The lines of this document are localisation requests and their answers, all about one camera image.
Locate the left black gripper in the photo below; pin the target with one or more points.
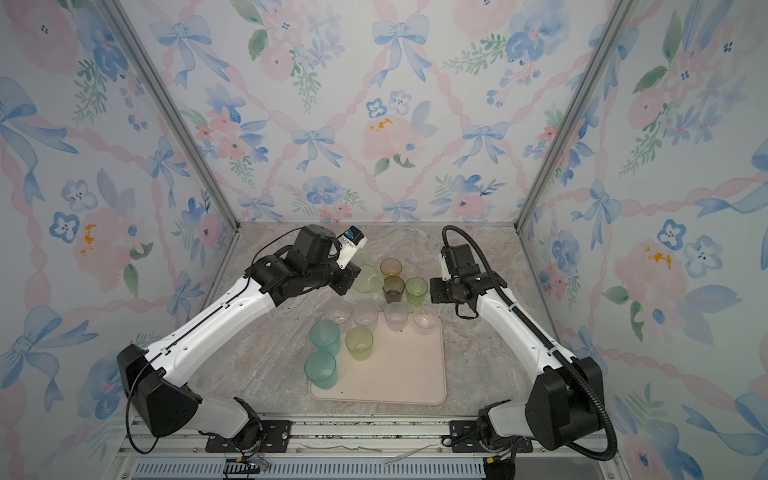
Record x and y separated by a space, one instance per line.
349 275

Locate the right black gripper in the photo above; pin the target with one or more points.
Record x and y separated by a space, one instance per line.
436 285

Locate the bright green glass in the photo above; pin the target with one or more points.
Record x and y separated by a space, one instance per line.
416 289

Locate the short light green cup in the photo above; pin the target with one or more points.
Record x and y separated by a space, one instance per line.
368 281

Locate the tall teal cup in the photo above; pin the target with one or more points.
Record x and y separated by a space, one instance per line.
321 369
325 335

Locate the tall frosted clear cup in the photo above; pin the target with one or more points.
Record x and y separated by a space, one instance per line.
365 313

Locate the dark smoky glass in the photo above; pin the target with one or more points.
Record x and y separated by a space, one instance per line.
393 289

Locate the yellow amber glass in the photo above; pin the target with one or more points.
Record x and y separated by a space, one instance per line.
391 267

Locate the short frosted clear cup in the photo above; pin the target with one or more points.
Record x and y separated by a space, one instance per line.
396 315

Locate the tall light green cup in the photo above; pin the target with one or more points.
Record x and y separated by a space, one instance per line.
359 343

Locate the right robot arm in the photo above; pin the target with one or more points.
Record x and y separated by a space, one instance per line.
566 400

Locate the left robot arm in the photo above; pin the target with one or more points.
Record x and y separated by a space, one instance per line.
156 378

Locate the beige plastic tray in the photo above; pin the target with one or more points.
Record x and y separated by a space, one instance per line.
406 366

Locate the small clear glass far right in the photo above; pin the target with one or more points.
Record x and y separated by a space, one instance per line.
425 317

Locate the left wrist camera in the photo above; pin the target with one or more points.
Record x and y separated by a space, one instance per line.
350 242

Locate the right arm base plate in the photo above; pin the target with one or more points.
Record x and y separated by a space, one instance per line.
465 437

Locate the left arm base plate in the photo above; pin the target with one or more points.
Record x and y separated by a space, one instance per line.
271 436

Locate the aluminium rail frame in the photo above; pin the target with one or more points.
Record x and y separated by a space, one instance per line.
355 447

